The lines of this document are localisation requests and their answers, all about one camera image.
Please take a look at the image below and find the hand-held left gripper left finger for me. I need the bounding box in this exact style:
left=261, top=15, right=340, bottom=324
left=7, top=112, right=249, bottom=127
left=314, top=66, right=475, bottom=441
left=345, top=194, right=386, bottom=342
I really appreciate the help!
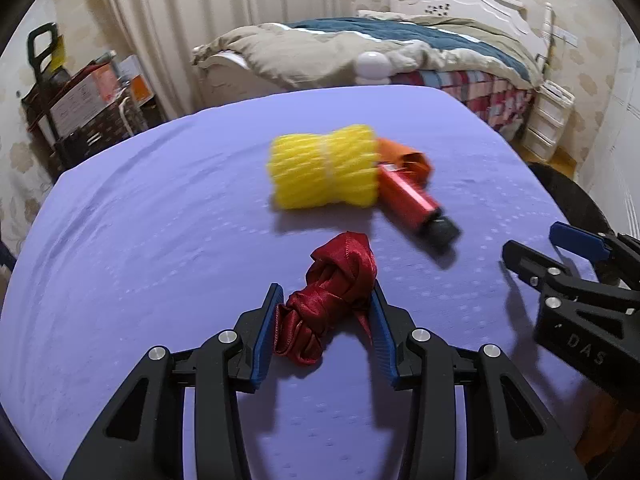
left=62, top=282, right=286, bottom=480

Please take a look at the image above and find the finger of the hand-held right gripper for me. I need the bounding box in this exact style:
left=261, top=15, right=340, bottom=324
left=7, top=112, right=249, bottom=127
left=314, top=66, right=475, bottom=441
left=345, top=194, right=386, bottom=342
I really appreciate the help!
left=548, top=221, right=640, bottom=281
left=501, top=240, right=640, bottom=311

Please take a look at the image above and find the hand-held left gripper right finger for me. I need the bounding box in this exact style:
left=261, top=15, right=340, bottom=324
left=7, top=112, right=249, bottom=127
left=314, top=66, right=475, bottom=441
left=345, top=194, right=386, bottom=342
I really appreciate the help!
left=367, top=280, right=588, bottom=480

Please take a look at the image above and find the dark red satin ribbon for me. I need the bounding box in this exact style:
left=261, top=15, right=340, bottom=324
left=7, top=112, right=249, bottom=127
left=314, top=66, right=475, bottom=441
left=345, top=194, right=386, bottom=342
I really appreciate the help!
left=272, top=231, right=378, bottom=365

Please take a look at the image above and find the dark round stool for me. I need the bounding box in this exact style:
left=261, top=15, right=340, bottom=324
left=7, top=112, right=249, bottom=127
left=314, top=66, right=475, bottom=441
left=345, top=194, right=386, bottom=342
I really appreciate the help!
left=525, top=161, right=618, bottom=241

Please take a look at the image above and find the white plastic drawer unit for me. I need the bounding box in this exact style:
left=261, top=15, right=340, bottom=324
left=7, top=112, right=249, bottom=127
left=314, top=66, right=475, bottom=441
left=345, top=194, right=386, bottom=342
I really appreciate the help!
left=522, top=80, right=576, bottom=161

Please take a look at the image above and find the red tube with black cap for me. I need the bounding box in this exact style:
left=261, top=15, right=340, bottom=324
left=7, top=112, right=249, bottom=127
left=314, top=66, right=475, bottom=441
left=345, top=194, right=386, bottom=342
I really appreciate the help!
left=376, top=162, right=461, bottom=253

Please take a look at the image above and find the purple tablecloth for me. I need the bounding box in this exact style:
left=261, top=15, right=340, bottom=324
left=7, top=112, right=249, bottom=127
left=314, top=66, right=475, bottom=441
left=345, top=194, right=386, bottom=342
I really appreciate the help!
left=0, top=85, right=601, bottom=480

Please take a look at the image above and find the orange wrapper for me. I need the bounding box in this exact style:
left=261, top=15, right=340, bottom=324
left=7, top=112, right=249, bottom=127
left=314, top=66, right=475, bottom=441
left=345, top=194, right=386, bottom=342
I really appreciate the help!
left=375, top=137, right=432, bottom=183

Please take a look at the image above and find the plaid bed sheet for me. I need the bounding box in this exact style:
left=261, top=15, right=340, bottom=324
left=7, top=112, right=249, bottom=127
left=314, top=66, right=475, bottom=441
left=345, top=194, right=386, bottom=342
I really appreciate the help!
left=400, top=70, right=538, bottom=141

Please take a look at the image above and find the yellow foam fruit net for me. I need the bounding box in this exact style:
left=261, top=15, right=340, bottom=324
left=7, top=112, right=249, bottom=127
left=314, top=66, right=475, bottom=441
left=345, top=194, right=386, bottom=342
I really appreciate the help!
left=269, top=122, right=379, bottom=211

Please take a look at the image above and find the white round knob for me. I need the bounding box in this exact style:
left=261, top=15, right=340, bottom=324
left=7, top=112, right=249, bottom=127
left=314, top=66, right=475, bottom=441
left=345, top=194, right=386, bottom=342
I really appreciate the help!
left=355, top=51, right=391, bottom=86

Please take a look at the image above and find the beige and teal duvet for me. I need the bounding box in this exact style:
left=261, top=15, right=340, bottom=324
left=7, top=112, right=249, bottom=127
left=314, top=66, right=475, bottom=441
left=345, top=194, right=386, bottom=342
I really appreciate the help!
left=192, top=16, right=543, bottom=91

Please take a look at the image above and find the orange box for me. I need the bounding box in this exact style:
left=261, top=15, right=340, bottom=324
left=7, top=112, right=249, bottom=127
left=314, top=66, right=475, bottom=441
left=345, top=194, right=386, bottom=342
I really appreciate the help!
left=95, top=55, right=151, bottom=103

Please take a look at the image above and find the white cardboard box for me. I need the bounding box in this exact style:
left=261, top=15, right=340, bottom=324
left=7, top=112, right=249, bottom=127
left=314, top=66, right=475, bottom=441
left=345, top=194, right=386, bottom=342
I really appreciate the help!
left=47, top=72, right=121, bottom=136

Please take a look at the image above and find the cream curtain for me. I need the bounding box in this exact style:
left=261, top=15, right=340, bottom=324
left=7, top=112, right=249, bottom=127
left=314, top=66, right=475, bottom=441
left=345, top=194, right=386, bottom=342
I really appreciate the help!
left=75, top=0, right=351, bottom=121

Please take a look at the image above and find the white carved bed frame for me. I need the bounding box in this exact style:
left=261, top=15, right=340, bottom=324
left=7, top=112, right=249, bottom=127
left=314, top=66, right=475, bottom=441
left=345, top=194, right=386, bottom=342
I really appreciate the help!
left=192, top=0, right=556, bottom=111

